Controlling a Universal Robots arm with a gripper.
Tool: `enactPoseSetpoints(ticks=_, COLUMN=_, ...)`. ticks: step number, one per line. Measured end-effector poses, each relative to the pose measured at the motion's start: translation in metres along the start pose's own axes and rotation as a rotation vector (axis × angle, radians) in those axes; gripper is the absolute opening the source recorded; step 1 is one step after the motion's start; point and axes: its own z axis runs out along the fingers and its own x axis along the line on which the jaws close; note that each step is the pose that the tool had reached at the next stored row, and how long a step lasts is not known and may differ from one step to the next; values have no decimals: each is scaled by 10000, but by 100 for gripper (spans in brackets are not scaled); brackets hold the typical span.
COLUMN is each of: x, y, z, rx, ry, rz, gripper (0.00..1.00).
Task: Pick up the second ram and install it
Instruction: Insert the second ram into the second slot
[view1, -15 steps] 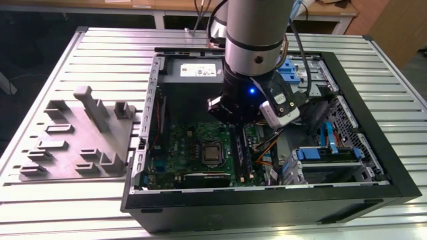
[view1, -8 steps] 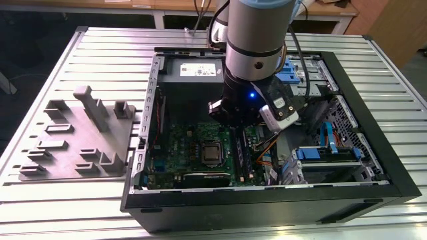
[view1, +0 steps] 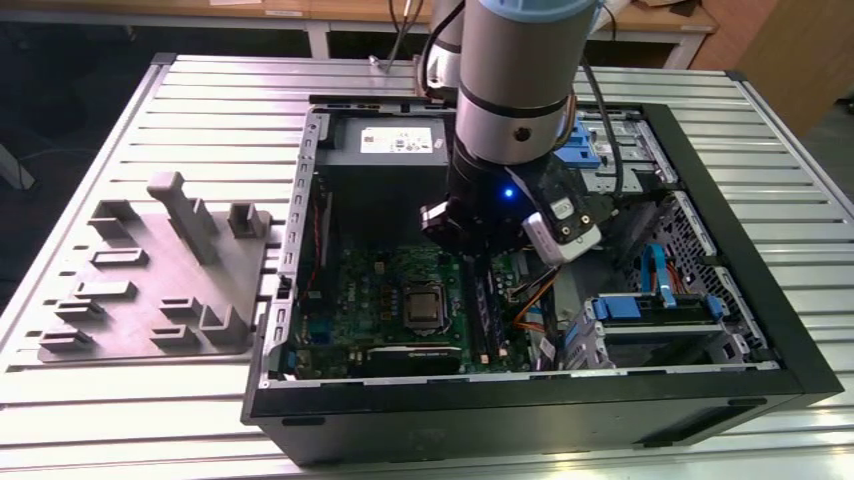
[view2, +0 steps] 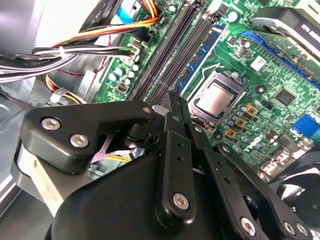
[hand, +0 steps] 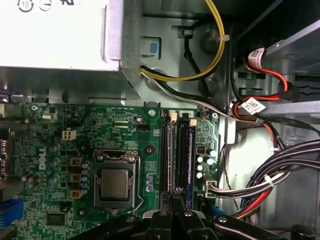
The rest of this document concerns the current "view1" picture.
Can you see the hard disk in blue carrier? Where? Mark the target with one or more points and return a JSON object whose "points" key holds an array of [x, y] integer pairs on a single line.
{"points": [[617, 307]]}

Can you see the green motherboard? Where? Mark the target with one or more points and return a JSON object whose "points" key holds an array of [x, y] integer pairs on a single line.
{"points": [[368, 300]]}

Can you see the brown wooden cabinet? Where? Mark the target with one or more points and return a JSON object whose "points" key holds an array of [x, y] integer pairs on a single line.
{"points": [[788, 50]]}

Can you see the grey parts rack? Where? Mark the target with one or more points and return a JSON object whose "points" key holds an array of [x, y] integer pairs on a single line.
{"points": [[147, 280]]}

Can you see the CPU socket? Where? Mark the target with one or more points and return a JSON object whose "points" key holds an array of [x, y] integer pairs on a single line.
{"points": [[428, 330]]}

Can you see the black graphics card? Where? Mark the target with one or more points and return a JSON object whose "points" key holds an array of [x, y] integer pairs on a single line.
{"points": [[414, 360]]}

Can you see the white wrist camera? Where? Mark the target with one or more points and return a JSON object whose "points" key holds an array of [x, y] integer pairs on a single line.
{"points": [[568, 247]]}

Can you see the black PC case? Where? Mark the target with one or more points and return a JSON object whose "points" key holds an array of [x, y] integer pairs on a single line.
{"points": [[534, 425]]}

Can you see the grey power supply unit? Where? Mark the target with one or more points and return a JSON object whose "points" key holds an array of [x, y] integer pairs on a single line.
{"points": [[381, 200]]}

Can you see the silver metal drive cage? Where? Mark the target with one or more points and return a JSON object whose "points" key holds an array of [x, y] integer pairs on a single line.
{"points": [[641, 150]]}

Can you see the blue drive carrier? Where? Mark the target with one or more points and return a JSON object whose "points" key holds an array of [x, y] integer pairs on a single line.
{"points": [[581, 155]]}

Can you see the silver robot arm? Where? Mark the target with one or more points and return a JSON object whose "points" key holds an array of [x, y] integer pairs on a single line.
{"points": [[514, 75]]}

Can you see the wooden desk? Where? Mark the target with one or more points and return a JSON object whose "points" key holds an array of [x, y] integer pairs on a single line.
{"points": [[668, 22]]}

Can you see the RAM stick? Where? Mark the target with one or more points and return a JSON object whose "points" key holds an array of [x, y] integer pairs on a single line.
{"points": [[477, 300], [500, 320]]}

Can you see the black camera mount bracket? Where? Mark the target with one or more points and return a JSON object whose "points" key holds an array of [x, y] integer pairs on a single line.
{"points": [[550, 180]]}

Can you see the silver metal disk bay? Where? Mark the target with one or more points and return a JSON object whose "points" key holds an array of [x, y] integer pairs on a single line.
{"points": [[661, 330]]}

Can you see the silver CPU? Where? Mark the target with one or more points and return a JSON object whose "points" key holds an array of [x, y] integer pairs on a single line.
{"points": [[426, 307]]}

